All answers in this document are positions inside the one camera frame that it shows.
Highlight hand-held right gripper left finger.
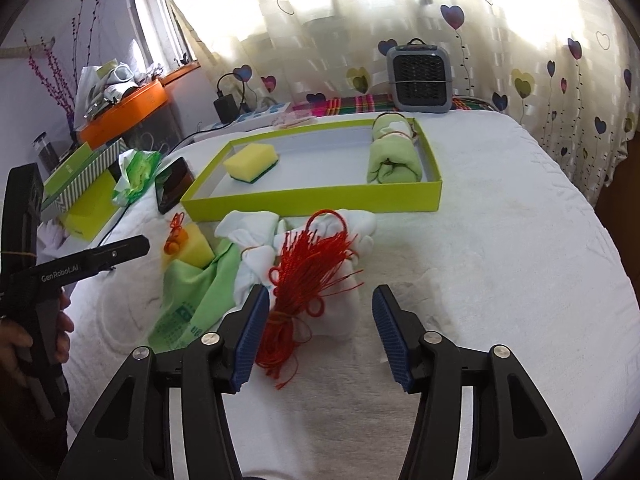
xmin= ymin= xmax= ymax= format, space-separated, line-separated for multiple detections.
xmin=57 ymin=284 xmax=271 ymax=480

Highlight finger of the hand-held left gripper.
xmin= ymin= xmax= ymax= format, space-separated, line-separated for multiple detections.
xmin=80 ymin=235 xmax=151 ymax=275

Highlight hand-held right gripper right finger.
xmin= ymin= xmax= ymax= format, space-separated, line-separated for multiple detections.
xmin=371 ymin=284 xmax=583 ymax=480

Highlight orange knot ornament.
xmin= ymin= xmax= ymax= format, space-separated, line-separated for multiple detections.
xmin=165 ymin=212 xmax=188 ymax=256

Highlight green printed cloth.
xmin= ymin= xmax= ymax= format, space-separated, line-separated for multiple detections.
xmin=147 ymin=242 xmax=243 ymax=353

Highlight white sock bundle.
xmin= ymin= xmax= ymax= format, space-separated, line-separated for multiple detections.
xmin=280 ymin=207 xmax=378 ymax=351
xmin=215 ymin=209 xmax=281 ymax=311

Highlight red string bundle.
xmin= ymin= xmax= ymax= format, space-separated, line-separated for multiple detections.
xmin=255 ymin=210 xmax=366 ymax=391

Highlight lime green shallow box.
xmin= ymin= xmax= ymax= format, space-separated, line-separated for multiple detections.
xmin=180 ymin=116 xmax=444 ymax=222

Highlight person's left forearm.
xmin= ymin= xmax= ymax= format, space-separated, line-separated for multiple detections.
xmin=0 ymin=360 xmax=70 ymax=466

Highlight person's left hand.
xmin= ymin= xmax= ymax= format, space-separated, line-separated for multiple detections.
xmin=0 ymin=292 xmax=75 ymax=378

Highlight white cloth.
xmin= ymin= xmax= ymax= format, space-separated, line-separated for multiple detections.
xmin=40 ymin=220 xmax=83 ymax=257

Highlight small yellow-green box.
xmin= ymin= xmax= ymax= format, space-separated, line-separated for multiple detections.
xmin=60 ymin=170 xmax=126 ymax=242

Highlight green white tissue pack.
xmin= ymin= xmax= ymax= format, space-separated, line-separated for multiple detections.
xmin=112 ymin=149 xmax=162 ymax=207

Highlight green striped cardboard box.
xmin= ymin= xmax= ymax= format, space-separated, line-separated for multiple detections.
xmin=41 ymin=141 xmax=130 ymax=221

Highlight black smartphone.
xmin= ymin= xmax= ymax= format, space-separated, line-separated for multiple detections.
xmin=155 ymin=156 xmax=195 ymax=214

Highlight glass jar with dark lid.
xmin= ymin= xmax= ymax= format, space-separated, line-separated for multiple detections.
xmin=32 ymin=132 xmax=63 ymax=173

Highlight orange box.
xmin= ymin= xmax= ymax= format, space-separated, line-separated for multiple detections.
xmin=79 ymin=80 xmax=168 ymax=150

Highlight yellow sponge with green scourer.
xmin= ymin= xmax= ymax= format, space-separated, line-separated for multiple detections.
xmin=223 ymin=143 xmax=279 ymax=184

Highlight purple flower branches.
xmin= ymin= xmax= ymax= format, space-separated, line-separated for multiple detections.
xmin=22 ymin=0 xmax=103 ymax=131

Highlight pile of white packets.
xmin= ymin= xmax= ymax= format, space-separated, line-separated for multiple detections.
xmin=75 ymin=60 xmax=166 ymax=121

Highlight black charger adapter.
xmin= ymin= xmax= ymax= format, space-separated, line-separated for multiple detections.
xmin=214 ymin=94 xmax=241 ymax=123

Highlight rolled green towel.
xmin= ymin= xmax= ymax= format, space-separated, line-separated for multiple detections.
xmin=366 ymin=113 xmax=425 ymax=185

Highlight plaid cloth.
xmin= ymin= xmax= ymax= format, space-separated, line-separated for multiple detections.
xmin=292 ymin=92 xmax=506 ymax=117

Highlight grey portable fan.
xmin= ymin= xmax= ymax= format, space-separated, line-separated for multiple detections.
xmin=386 ymin=38 xmax=455 ymax=113

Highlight brown wooden furniture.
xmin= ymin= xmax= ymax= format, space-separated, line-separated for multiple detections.
xmin=595 ymin=130 xmax=640 ymax=266

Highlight heart print curtain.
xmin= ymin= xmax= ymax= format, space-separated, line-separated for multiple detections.
xmin=150 ymin=0 xmax=640 ymax=206

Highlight black charger cable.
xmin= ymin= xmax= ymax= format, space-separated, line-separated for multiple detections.
xmin=216 ymin=72 xmax=252 ymax=113

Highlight window frame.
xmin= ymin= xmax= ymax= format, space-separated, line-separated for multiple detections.
xmin=122 ymin=0 xmax=201 ymax=86

